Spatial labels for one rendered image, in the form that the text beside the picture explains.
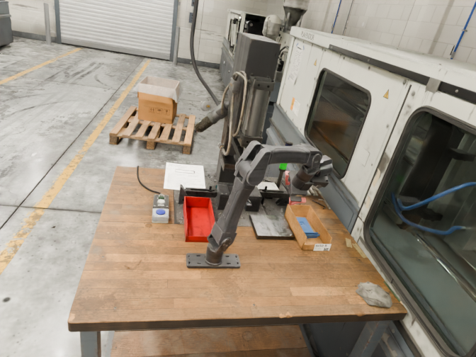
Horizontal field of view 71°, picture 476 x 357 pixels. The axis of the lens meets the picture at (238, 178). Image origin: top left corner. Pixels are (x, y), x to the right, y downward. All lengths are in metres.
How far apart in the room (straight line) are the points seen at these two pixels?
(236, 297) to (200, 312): 0.14
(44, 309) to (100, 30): 9.21
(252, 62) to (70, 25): 9.80
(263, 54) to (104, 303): 1.07
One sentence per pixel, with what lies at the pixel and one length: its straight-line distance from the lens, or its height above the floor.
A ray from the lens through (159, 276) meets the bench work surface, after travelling 1.20.
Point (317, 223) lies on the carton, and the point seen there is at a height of 0.95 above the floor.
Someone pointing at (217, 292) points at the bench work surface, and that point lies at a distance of 1.17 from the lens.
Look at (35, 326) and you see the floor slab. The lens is 2.31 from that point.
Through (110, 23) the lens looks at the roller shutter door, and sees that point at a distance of 10.77.
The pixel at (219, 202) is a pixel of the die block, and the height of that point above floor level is 0.94.
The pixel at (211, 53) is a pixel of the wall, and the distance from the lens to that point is 10.64.
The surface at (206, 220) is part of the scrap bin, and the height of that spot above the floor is 0.90.
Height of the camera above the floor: 1.75
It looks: 27 degrees down
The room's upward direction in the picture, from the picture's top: 11 degrees clockwise
